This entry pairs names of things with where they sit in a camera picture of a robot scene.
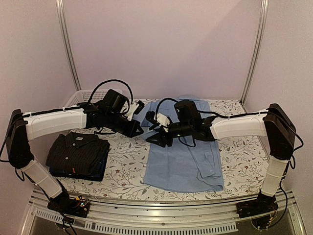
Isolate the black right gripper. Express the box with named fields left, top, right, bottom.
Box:
left=146, top=121, right=193, bottom=147

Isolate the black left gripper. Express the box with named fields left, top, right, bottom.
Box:
left=105, top=112, right=144, bottom=139

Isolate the light blue long sleeve shirt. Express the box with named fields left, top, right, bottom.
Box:
left=132, top=95, right=224, bottom=193

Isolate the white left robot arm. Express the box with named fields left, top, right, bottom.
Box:
left=1, top=103, right=143, bottom=212

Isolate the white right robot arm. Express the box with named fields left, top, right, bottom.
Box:
left=145, top=100, right=296, bottom=213

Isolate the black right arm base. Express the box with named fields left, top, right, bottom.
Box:
left=236, top=192, right=278, bottom=230

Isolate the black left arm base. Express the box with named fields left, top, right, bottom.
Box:
left=47, top=192, right=90, bottom=218

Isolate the dark blue folded shirt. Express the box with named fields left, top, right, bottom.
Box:
left=49, top=157, right=107, bottom=182

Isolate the white plastic laundry basket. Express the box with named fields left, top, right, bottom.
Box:
left=65, top=89, right=109, bottom=107

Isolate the black pinstriped folded shirt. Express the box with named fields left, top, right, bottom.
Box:
left=45, top=132, right=110, bottom=175

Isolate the floral patterned table cloth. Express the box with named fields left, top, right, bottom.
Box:
left=43, top=98, right=269, bottom=202

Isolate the perforated metal front panel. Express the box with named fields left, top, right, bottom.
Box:
left=48, top=215, right=238, bottom=235

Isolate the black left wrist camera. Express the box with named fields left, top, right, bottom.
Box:
left=103, top=89, right=127, bottom=112

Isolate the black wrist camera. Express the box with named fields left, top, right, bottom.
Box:
left=174, top=100, right=201, bottom=124
left=103, top=89, right=127, bottom=112

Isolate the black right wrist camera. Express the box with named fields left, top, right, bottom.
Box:
left=174, top=100, right=201, bottom=124

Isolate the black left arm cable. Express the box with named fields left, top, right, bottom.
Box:
left=88, top=78, right=134, bottom=108

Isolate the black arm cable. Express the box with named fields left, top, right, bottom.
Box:
left=278, top=132, right=304, bottom=228
left=88, top=78, right=134, bottom=108

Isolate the aluminium front rail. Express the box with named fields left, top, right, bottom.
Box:
left=24, top=189, right=298, bottom=227

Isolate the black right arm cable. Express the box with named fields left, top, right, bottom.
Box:
left=278, top=132, right=304, bottom=228

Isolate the left aluminium frame post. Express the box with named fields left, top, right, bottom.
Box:
left=55, top=0, right=81, bottom=91

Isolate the aluminium frame post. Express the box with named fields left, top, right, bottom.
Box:
left=240, top=0, right=269, bottom=106
left=55, top=0, right=81, bottom=91

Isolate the right aluminium frame post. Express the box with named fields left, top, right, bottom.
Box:
left=240, top=0, right=269, bottom=106

